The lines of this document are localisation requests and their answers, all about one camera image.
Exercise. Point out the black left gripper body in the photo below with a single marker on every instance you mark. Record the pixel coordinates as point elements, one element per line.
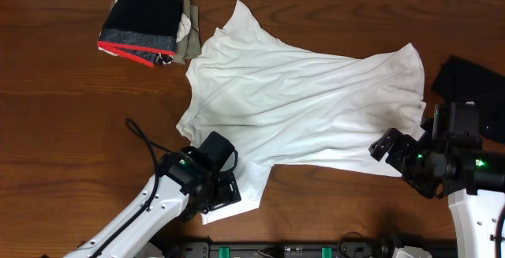
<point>222,192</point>

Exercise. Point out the olive grey folded garment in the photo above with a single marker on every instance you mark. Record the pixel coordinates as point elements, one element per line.
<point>188,36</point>

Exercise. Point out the black t-shirt white logo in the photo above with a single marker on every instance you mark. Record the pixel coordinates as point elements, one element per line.
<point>462,81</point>

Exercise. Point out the black folded garment pink trim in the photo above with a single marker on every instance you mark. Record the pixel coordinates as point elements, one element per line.
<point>144,31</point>

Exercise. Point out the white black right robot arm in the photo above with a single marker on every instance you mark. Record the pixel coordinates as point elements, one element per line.
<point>454,165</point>

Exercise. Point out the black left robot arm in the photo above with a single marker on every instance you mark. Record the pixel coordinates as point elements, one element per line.
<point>186,183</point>

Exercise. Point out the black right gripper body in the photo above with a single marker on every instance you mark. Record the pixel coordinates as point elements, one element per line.
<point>417,172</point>

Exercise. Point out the white t-shirt pixel print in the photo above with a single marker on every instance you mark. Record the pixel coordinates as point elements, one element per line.
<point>279,104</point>

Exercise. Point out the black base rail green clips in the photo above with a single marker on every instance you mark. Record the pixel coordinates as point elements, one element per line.
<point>351,244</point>

